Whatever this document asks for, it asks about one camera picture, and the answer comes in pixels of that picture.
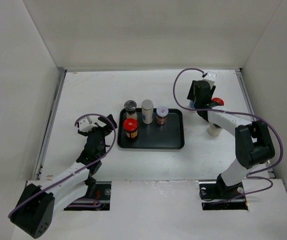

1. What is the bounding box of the silver lid blue label bottle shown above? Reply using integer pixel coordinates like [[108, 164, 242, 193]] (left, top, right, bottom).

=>
[[189, 101, 196, 111]]

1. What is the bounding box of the red lid orange sauce jar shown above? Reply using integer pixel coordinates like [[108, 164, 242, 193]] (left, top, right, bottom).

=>
[[211, 97, 225, 106]]

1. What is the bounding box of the black cap white bottle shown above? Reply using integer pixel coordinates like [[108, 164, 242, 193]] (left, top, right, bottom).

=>
[[207, 123, 223, 137]]

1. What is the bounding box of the small white red label jar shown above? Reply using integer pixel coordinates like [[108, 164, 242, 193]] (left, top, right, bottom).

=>
[[156, 106, 169, 125]]

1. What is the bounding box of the silver lid white shaker bottle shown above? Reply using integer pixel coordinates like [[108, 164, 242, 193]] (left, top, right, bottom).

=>
[[141, 99, 154, 125]]

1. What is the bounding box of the clear lid pepper grinder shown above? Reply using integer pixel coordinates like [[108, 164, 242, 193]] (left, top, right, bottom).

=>
[[124, 100, 138, 120]]

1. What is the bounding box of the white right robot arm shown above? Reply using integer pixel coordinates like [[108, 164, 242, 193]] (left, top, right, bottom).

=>
[[187, 80, 275, 200]]

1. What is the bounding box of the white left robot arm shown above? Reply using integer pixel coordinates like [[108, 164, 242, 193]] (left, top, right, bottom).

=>
[[8, 113, 118, 239]]

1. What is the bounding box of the black rectangular tray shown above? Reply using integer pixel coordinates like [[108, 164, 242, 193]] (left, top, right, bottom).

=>
[[117, 108, 185, 150]]

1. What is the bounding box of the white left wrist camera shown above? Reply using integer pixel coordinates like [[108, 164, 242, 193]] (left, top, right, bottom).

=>
[[76, 116, 95, 133]]

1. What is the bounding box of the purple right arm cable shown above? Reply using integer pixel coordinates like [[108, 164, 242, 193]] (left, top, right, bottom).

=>
[[172, 68, 284, 205]]

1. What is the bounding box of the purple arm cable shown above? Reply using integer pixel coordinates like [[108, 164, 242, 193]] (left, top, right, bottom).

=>
[[7, 113, 117, 220], [172, 68, 284, 205]]

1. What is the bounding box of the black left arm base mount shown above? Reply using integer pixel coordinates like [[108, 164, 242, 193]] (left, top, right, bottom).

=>
[[64, 177, 112, 211]]

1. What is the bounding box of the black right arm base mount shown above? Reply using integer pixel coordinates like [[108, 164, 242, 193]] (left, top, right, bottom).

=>
[[199, 176, 248, 211]]

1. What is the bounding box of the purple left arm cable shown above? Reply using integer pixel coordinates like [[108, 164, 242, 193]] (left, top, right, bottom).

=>
[[7, 113, 117, 220]]

